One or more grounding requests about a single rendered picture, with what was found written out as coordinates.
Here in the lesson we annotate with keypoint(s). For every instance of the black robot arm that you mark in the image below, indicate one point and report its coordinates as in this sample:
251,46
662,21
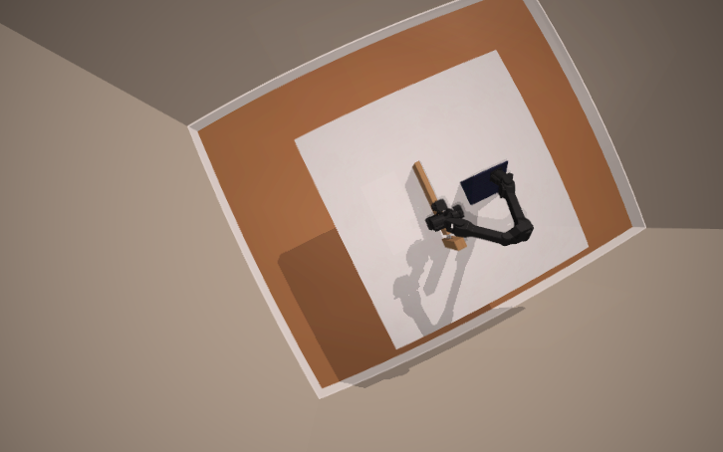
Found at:
521,231

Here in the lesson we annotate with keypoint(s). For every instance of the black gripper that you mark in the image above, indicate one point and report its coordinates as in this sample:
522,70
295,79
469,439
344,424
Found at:
455,207

